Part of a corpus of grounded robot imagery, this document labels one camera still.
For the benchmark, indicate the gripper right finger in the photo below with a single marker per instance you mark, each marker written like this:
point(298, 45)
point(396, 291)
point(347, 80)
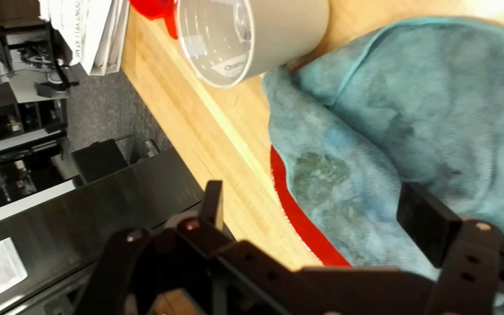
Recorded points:
point(466, 262)

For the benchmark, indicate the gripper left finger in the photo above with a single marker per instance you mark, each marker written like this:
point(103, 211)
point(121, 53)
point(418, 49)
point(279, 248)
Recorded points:
point(120, 271)

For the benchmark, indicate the blue cloth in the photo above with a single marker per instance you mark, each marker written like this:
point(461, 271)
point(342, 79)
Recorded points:
point(409, 109)

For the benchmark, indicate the black cabinet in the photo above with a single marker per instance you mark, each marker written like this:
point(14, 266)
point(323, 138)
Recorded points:
point(81, 205)

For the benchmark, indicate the black box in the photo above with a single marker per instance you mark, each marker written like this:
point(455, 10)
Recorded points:
point(99, 159)

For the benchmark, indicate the shelf with gear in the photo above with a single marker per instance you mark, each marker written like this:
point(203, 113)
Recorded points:
point(11, 87)

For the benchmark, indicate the stack of white papers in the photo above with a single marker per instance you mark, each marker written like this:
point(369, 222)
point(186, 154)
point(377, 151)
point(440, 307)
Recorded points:
point(94, 30)

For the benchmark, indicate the red plastic cup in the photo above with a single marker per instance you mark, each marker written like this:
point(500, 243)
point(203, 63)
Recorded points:
point(151, 8)

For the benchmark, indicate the beige cup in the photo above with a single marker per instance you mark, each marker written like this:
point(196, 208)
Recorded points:
point(278, 35)

